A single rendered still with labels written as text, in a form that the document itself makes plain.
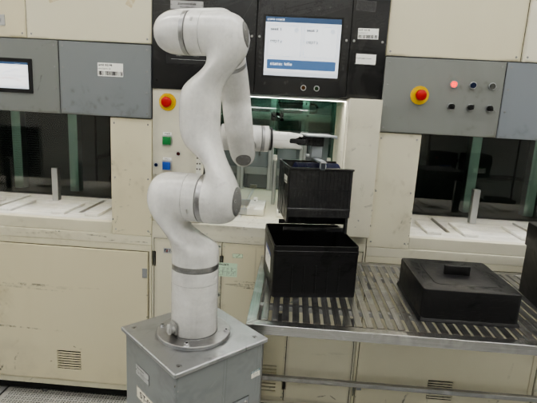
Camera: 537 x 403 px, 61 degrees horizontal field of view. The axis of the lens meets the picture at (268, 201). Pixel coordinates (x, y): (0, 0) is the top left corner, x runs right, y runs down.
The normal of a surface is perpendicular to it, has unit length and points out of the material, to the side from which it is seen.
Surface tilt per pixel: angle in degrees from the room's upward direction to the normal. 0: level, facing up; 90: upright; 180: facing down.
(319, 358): 90
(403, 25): 90
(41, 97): 90
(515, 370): 90
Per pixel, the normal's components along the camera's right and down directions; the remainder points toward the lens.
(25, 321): -0.06, 0.20
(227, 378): 0.66, 0.19
